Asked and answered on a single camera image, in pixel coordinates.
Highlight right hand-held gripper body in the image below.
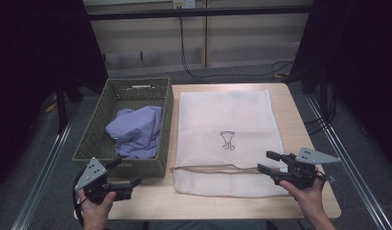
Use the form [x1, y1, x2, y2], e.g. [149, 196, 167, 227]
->
[269, 147, 341, 190]

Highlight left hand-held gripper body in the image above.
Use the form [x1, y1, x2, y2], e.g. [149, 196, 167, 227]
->
[74, 156, 135, 205]

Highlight green woven basket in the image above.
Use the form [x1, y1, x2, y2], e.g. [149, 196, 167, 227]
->
[72, 77, 174, 178]

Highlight purple shirt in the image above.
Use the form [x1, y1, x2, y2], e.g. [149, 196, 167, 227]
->
[104, 105, 163, 160]

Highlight white mesh laundry bag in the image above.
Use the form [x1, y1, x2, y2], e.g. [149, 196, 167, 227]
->
[172, 89, 288, 198]

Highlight person's right hand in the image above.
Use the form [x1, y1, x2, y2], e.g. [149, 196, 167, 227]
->
[279, 178, 326, 221]

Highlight person's left hand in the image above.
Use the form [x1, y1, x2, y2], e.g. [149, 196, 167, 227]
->
[78, 191, 117, 226]

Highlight black stand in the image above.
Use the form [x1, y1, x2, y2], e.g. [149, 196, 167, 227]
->
[55, 80, 69, 134]

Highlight person's grey trousers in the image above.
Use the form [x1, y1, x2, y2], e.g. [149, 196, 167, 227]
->
[145, 219, 278, 230]

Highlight black curtain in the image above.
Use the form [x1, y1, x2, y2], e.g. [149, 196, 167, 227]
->
[0, 0, 109, 193]
[290, 0, 392, 167]

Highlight black horizontal bar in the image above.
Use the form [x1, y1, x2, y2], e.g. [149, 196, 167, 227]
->
[87, 5, 312, 22]

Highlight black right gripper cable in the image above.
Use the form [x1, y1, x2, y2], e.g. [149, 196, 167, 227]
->
[314, 171, 328, 184]

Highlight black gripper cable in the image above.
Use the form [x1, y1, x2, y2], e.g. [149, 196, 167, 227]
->
[314, 171, 328, 184]
[71, 171, 86, 226]

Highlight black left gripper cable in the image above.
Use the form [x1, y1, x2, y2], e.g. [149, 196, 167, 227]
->
[71, 171, 86, 226]

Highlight metal floor rail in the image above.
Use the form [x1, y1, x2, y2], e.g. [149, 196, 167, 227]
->
[11, 119, 75, 230]
[307, 95, 392, 230]

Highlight black floor cables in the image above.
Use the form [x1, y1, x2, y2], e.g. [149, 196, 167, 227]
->
[303, 89, 337, 136]

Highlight black wall cable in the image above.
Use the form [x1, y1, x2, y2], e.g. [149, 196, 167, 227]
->
[178, 15, 295, 84]

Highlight white wall socket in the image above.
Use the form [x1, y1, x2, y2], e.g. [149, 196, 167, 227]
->
[173, 0, 196, 10]

